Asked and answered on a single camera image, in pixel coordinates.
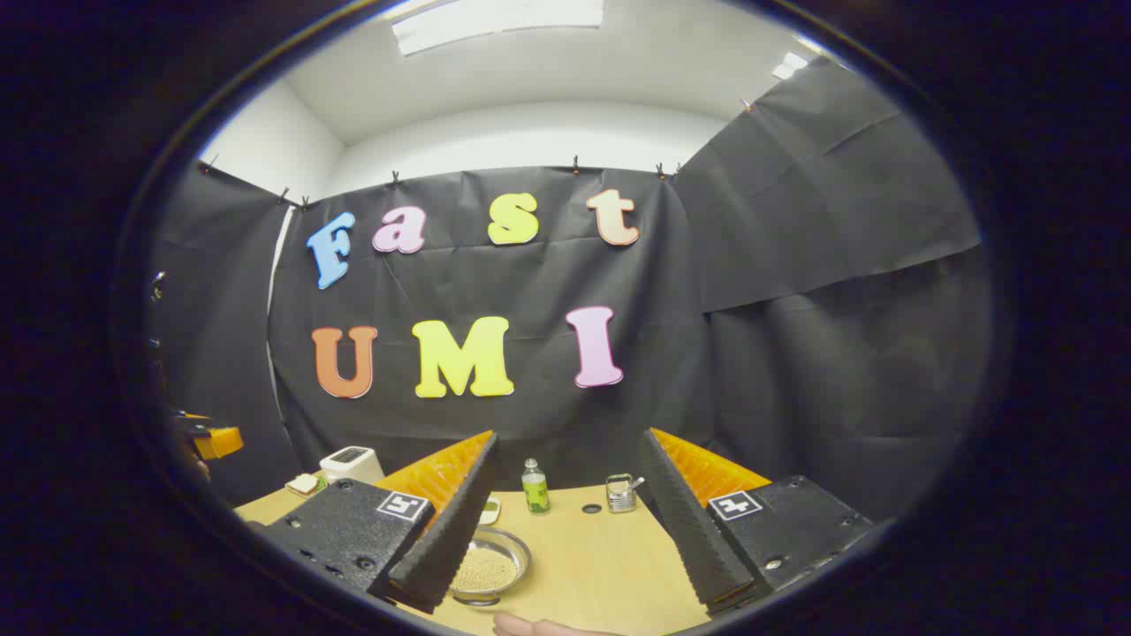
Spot large ceiling light panel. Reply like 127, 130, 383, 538
391, 0, 604, 56

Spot pile of soybeans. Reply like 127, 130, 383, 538
452, 548, 520, 594

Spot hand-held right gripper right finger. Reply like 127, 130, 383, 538
638, 428, 876, 617

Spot white toaster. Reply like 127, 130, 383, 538
319, 446, 385, 487

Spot green label drink bottle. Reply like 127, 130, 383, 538
521, 458, 550, 515

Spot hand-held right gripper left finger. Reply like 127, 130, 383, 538
262, 430, 500, 615

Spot steel pot with black handle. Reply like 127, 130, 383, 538
451, 527, 533, 607

